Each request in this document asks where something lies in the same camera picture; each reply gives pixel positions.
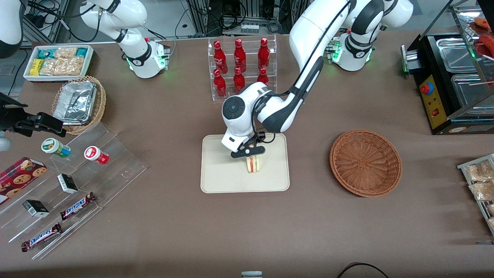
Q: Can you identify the black glass food warmer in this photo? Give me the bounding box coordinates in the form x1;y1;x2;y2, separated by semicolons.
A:
401;0;494;136

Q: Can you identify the clear acrylic step display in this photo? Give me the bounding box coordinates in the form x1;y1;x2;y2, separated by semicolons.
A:
0;122;147;260

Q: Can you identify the red lid yogurt cup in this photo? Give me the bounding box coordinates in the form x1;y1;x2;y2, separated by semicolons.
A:
84;146;110;166

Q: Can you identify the small black box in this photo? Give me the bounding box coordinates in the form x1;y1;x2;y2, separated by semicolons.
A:
22;199;50;218
57;173;79;195

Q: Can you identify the clear acrylic bottle rack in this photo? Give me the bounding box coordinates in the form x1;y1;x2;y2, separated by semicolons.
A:
208;35;277;102

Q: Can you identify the oval wicker basket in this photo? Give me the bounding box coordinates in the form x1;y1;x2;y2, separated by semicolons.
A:
51;75;107;136

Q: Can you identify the clear bag of crackers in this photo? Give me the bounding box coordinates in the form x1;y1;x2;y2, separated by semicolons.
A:
40;46;84;76

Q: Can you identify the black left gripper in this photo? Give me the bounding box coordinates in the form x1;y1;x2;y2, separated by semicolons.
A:
231;132;267;159

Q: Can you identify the green lid yogurt cup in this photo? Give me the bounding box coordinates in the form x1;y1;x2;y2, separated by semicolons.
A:
41;138;71;158

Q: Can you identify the cream plastic tray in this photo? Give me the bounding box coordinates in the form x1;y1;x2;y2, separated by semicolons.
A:
200;133;291;193

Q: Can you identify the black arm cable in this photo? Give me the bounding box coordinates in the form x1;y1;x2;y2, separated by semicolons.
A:
251;0;352;144

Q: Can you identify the foil food container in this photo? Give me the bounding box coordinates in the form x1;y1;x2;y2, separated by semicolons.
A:
53;80;97;125

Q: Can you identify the snickers bar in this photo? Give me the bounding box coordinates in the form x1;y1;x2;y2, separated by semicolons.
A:
21;222;63;253
59;192;97;221

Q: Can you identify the round brown wicker basket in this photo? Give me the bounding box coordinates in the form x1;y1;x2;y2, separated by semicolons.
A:
329;129;403;198

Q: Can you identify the steel food pan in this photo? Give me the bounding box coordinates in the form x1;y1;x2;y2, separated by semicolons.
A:
451;73;494;112
436;38;478;73

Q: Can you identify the grey wire snack rack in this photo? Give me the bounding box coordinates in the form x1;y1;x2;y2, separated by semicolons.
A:
457;154;494;236

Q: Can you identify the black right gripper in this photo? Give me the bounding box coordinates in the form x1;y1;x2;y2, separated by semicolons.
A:
0;92;67;138

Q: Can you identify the white snack bin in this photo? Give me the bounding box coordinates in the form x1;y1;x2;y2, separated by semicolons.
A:
23;44;95;83

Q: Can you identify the triangle sandwich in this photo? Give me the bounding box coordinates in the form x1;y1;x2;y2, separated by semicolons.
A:
246;155;264;174

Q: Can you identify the red sausage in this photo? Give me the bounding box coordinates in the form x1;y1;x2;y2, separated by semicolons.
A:
478;34;494;59

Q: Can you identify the black looped cable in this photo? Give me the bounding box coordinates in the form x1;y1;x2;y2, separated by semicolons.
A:
337;262;389;278

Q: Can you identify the red cookie box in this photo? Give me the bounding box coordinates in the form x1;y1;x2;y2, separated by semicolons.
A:
0;156;48;205

